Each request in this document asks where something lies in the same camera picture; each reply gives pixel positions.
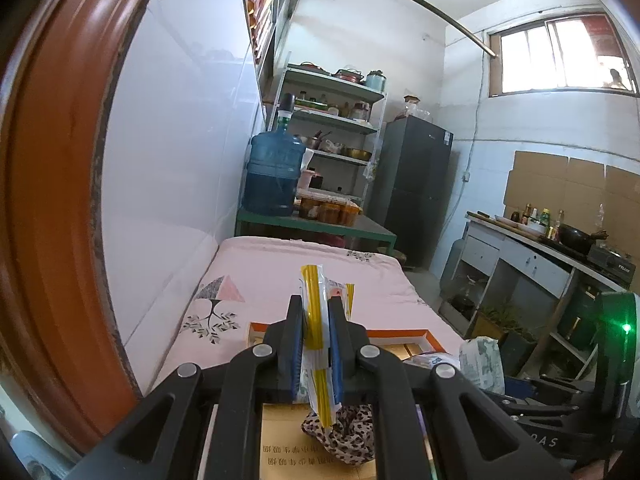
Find brown wooden door frame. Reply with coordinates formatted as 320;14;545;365
1;0;149;452

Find blue white wipes pack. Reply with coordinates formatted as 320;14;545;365
406;352;460;370

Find black wok pan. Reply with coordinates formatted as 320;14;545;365
558;223;608;256

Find white kitchen shelf rack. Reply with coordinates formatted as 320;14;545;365
273;63;387;206

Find leopard print scarf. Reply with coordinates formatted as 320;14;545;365
300;404;375;466

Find orange shallow cardboard box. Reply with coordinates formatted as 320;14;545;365
246;320;447;480

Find yellow cartoon wipes pack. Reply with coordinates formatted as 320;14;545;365
298;264;355;428

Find brown cardboard wall panel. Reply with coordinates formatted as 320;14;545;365
503;151;640;260

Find potted green plant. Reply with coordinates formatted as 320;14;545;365
472;304;524;340

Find blue water jug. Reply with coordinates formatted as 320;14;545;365
242;93;306;217

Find dark green table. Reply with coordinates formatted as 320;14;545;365
234;208;397;255

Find pink bed quilt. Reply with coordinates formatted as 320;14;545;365
153;236;462;384

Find black refrigerator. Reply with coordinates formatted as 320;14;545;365
367;116;454;266

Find green tissue pack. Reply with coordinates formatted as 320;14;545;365
459;336;506;394

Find white kitchen counter cabinet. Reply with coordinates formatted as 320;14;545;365
440;212;625;379

